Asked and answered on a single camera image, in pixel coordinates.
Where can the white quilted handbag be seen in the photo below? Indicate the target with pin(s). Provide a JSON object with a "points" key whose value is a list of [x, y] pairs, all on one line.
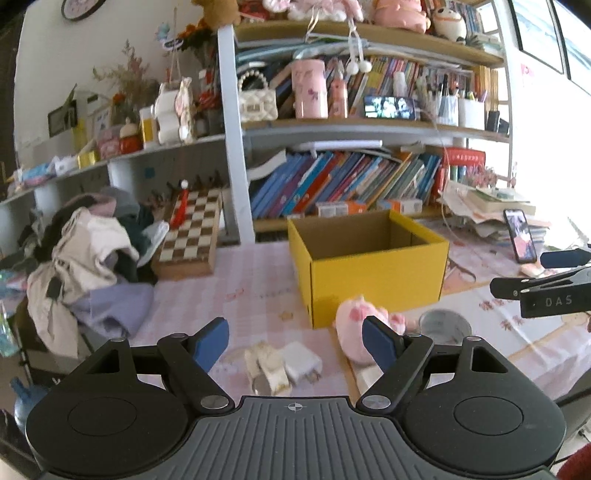
{"points": [[258, 104]]}

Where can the white charger plug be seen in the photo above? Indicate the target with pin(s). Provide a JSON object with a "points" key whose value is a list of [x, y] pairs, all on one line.
{"points": [[301, 363]]}

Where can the red tassel ornament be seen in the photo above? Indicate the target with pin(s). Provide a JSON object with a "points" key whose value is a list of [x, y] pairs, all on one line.
{"points": [[179, 213]]}

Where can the pink checked tablecloth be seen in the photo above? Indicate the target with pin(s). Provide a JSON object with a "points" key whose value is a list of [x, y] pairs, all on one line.
{"points": [[286, 292]]}

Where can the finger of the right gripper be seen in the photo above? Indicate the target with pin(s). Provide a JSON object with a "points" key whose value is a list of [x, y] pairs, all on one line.
{"points": [[513, 288], [565, 258]]}

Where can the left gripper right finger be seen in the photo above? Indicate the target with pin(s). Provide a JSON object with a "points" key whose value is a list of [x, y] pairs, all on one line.
{"points": [[402, 358]]}

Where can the white pen holder box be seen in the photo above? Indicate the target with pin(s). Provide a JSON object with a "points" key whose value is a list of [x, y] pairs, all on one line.
{"points": [[471, 114]]}

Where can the orange white medicine box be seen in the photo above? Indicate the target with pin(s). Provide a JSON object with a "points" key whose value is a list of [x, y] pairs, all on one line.
{"points": [[339, 208]]}

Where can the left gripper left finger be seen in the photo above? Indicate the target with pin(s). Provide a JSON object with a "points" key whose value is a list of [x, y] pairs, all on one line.
{"points": [[187, 362]]}

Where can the pink plush pig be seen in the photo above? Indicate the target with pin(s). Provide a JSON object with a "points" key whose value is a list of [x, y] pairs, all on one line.
{"points": [[349, 326]]}

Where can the pink cup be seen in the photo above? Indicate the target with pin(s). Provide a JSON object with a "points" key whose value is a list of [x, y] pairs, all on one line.
{"points": [[310, 89]]}

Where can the yellow cardboard box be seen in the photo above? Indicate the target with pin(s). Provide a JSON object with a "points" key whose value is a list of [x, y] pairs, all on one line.
{"points": [[391, 260]]}

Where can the stack of papers and books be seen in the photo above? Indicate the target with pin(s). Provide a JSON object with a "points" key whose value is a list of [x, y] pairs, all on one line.
{"points": [[485, 211]]}

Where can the cream wrist watch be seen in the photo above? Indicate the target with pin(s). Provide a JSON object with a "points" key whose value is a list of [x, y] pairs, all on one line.
{"points": [[266, 371]]}

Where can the grey tape roll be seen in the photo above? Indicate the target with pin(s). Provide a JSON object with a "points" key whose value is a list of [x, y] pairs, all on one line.
{"points": [[445, 327]]}

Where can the smartphone standing on desk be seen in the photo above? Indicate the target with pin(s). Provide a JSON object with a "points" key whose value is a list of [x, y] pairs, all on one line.
{"points": [[520, 236]]}

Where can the phone on shelf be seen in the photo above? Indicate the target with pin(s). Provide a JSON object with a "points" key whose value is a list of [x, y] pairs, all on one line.
{"points": [[389, 107]]}

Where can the row of books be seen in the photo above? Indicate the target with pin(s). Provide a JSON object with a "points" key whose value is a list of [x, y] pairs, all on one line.
{"points": [[302, 183]]}

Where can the wooden chess board box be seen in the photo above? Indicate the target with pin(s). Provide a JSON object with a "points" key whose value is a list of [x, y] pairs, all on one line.
{"points": [[189, 251]]}

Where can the white bookshelf frame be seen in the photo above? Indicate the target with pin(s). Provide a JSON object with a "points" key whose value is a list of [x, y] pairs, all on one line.
{"points": [[143, 171]]}

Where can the pile of clothes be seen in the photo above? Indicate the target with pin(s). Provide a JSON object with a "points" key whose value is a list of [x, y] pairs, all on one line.
{"points": [[93, 270]]}

